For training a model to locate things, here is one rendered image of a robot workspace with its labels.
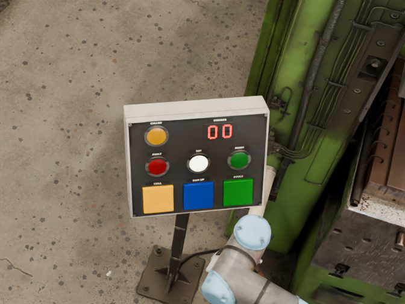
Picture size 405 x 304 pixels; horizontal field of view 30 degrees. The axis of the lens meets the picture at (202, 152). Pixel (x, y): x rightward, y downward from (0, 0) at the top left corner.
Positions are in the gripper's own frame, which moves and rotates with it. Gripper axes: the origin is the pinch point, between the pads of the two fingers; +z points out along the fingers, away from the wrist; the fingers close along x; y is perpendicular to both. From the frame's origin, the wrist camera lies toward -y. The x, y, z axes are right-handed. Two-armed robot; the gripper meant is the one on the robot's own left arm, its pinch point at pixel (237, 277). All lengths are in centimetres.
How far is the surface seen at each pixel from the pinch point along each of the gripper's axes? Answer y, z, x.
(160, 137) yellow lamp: -7.6, -22.8, -32.0
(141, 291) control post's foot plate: -6, 93, -33
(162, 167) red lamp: -4.8, -15.4, -28.8
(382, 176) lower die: -44.8, -4.5, 13.4
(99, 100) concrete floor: -58, 94, -100
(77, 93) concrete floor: -54, 94, -109
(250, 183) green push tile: -17.9, -9.8, -11.0
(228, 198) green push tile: -12.7, -6.5, -13.4
